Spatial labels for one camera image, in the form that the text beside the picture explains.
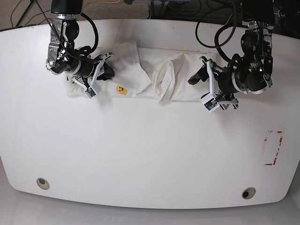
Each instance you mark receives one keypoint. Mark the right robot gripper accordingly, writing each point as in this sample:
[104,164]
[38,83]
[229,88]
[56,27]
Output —
[90,72]

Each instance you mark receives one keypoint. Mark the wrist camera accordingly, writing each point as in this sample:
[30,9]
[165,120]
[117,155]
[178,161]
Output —
[92,91]
[210,102]

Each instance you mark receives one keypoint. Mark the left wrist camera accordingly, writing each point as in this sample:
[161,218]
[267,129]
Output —
[210,102]

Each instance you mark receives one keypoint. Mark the white printed t-shirt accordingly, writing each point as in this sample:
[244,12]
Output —
[160,74]

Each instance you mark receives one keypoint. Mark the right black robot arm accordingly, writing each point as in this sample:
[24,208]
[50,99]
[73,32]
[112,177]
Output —
[63,57]

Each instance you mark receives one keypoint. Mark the left table grommet hole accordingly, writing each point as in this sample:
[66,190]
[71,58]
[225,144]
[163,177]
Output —
[43,184]

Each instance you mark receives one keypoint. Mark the table grommet hole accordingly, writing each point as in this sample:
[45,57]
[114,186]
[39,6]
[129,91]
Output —
[248,193]
[43,184]

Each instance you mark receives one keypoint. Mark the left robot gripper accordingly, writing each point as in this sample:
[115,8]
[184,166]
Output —
[212,72]

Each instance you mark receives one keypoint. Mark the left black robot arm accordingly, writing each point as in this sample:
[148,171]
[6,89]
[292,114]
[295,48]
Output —
[250,73]

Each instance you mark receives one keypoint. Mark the right table grommet hole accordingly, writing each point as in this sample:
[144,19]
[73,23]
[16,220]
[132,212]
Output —
[248,193]

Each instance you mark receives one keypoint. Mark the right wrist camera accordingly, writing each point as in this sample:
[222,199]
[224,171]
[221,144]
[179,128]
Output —
[92,91]

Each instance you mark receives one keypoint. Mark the red tape rectangle marking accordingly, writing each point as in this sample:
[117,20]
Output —
[271,147]

